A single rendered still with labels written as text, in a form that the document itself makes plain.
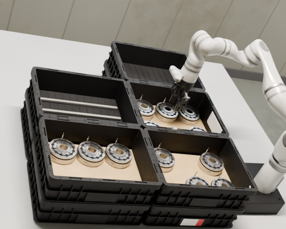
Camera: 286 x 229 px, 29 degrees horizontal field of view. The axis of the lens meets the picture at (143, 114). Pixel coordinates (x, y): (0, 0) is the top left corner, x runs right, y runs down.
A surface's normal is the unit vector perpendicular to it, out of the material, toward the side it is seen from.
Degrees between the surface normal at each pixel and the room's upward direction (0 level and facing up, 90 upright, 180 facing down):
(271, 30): 90
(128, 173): 0
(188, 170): 0
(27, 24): 90
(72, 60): 0
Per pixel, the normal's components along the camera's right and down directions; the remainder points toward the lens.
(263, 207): 0.27, 0.65
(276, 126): 0.34, -0.75
